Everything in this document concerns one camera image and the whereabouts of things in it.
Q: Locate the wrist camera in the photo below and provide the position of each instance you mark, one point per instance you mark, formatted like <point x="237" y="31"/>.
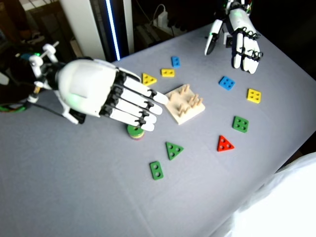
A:
<point x="74" y="118"/>
<point x="228" y="40"/>

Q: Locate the round blocks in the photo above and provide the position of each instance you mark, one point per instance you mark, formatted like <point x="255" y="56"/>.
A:
<point x="137" y="134"/>

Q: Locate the white power adapter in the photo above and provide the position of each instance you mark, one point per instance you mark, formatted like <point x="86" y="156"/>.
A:
<point x="161" y="20"/>

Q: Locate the yellow rectangle block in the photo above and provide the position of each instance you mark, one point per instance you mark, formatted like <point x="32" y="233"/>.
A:
<point x="168" y="72"/>

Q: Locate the grey tablecloth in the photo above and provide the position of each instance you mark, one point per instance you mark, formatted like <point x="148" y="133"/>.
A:
<point x="74" y="185"/>

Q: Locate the red triangle block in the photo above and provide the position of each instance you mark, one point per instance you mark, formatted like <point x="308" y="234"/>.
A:
<point x="224" y="145"/>

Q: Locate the blue rectangle block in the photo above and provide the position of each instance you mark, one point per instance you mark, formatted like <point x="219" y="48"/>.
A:
<point x="175" y="62"/>

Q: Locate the green rectangle block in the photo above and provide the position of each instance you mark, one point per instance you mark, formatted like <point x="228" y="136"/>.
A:
<point x="156" y="170"/>

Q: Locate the white cabinet with blue light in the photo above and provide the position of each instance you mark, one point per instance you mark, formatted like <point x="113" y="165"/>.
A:
<point x="81" y="24"/>

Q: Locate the green triangle block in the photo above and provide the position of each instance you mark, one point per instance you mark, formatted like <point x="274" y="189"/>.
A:
<point x="173" y="150"/>

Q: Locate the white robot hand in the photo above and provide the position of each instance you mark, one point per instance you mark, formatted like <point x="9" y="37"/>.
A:
<point x="84" y="84"/>
<point x="243" y="24"/>

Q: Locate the yellow square block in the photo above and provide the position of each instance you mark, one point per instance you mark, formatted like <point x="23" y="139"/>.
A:
<point x="254" y="96"/>

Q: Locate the wooden peg board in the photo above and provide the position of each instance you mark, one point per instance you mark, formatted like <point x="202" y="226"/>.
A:
<point x="178" y="116"/>

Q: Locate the bright white sheet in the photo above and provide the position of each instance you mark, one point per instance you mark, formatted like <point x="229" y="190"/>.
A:
<point x="284" y="197"/>

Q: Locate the green square block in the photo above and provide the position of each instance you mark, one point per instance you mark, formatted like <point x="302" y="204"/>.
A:
<point x="240" y="124"/>

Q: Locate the blue square block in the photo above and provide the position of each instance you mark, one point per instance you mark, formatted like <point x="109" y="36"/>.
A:
<point x="226" y="83"/>

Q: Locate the yellow triangle block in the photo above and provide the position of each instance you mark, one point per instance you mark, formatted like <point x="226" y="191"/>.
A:
<point x="148" y="80"/>

